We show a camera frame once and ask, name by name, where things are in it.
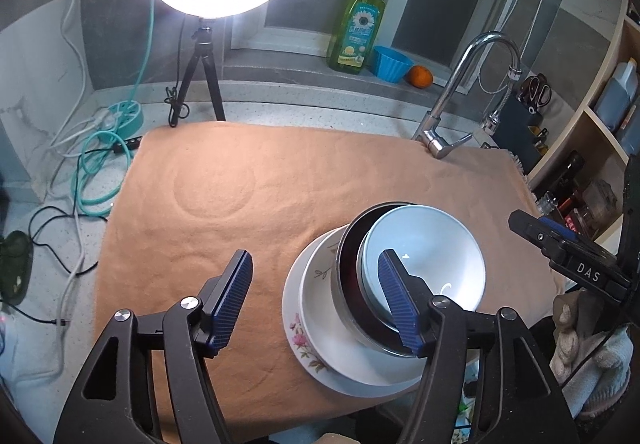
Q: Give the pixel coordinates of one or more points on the white plate grey leaf print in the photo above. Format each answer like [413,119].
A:
[320,294]

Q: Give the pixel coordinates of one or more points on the white ceramic bowl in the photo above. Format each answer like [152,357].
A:
[430,254]

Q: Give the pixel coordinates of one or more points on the orange fruit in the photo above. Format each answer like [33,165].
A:
[420,76]

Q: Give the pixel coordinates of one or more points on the dark knife block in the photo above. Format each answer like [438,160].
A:
[515,129]

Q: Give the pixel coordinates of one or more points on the dark glass bottle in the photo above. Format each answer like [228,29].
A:
[570,174]

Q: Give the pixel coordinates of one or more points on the chrome faucet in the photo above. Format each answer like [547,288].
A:
[450,89]

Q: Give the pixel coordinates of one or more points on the black usb strip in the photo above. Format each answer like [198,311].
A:
[130,144]

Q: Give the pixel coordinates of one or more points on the dark green glass dish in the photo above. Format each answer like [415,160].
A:
[15,264]

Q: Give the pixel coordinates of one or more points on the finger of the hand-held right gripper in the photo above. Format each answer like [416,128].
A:
[530,229]
[557,229]

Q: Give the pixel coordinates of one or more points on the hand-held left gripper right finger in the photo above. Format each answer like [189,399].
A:
[400,304]

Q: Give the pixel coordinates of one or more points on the teal round power strip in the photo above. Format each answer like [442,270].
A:
[127,116]

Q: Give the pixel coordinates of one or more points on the pink blossom deep plate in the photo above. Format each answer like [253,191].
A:
[295,329]

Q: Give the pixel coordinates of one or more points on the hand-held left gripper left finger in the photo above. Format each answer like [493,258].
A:
[232,304]

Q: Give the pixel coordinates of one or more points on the green dish soap bottle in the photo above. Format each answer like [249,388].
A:
[355,34]

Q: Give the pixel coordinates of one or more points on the wooden shelf unit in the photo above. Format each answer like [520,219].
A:
[600,69]

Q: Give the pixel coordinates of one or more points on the scissors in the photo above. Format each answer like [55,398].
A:
[537,91]

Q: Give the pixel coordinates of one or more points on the grey plastic jug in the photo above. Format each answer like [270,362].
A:
[617,94]

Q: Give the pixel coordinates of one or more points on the blue pleated cup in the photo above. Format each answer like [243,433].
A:
[390,66]

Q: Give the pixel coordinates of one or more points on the black tripod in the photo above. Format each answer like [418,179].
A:
[204,44]

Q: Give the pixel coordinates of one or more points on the tan mat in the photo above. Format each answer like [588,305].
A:
[225,184]

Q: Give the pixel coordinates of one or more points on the stainless steel bowl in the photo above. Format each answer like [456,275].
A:
[345,319]

